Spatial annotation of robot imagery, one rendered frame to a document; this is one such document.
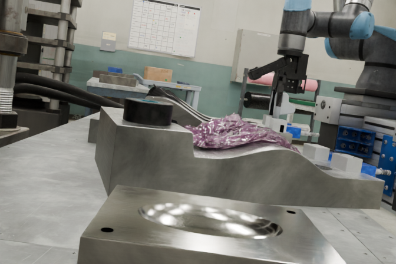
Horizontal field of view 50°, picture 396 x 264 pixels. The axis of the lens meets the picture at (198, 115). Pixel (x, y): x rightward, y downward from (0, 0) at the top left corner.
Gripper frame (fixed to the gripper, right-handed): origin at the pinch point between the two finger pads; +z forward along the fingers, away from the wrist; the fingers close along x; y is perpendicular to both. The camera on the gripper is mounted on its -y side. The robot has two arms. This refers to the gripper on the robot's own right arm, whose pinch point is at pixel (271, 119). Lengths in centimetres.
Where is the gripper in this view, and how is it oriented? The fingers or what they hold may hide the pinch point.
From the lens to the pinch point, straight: 125.1
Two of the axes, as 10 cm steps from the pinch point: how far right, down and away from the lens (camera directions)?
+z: -1.4, 9.9, 0.8
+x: -0.1, -0.9, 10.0
